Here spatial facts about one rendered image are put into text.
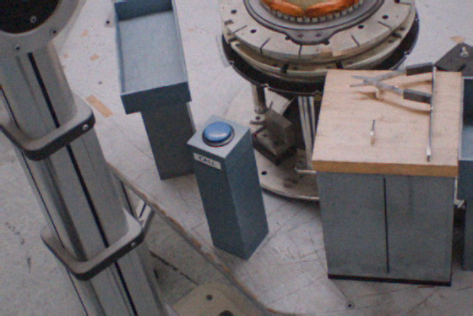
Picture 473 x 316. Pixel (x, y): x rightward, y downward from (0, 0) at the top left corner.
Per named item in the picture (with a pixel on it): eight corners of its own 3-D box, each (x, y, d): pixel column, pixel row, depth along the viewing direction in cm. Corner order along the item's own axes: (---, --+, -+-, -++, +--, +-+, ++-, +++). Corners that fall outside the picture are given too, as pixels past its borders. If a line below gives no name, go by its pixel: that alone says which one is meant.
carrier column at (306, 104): (322, 163, 167) (312, 75, 152) (320, 173, 165) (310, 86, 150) (307, 163, 167) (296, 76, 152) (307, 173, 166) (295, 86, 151)
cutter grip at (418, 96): (432, 101, 134) (432, 93, 133) (430, 105, 134) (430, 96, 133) (405, 95, 136) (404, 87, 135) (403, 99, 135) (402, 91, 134)
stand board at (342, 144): (460, 83, 141) (461, 71, 140) (457, 177, 129) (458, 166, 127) (328, 80, 146) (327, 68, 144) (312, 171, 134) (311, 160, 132)
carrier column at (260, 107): (269, 107, 179) (254, 21, 164) (267, 117, 177) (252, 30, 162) (255, 107, 179) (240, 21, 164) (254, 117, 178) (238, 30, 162)
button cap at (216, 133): (214, 122, 144) (214, 117, 144) (236, 129, 142) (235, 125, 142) (199, 138, 142) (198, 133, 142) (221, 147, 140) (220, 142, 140)
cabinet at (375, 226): (454, 197, 160) (459, 84, 141) (451, 286, 148) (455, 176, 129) (340, 192, 165) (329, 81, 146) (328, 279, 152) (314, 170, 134)
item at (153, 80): (145, 117, 185) (111, 2, 164) (199, 106, 185) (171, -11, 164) (156, 212, 168) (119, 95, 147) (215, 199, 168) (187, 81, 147)
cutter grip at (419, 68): (432, 68, 139) (432, 61, 138) (433, 73, 138) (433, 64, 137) (405, 73, 139) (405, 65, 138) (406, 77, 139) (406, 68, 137)
